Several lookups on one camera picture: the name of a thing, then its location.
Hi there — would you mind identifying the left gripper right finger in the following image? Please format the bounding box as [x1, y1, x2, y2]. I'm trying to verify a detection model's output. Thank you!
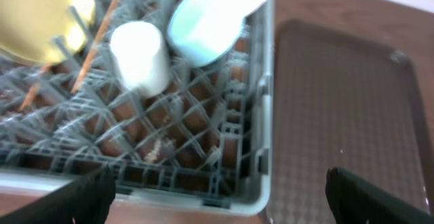
[325, 167, 433, 224]

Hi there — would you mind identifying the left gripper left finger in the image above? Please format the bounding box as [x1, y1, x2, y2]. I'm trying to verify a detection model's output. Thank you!
[1, 167, 116, 224]

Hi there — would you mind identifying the pale green cup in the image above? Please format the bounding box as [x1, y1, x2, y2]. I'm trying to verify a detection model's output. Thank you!
[109, 21, 172, 98]

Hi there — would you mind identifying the yellow plate with scraps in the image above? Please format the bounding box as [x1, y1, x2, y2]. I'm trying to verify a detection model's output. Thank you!
[1, 0, 96, 66]

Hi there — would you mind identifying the wooden chopstick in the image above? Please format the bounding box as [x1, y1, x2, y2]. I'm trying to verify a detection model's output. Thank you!
[71, 0, 120, 93]
[20, 65, 52, 111]

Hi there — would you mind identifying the light blue bowl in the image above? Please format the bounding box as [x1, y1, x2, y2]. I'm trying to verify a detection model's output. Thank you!
[167, 0, 245, 67]

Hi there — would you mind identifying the grey plastic dishwasher rack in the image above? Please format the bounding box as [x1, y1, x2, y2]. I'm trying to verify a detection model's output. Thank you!
[1, 0, 274, 216]

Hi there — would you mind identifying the dark brown serving tray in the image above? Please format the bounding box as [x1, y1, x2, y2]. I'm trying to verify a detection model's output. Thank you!
[266, 19, 433, 223]

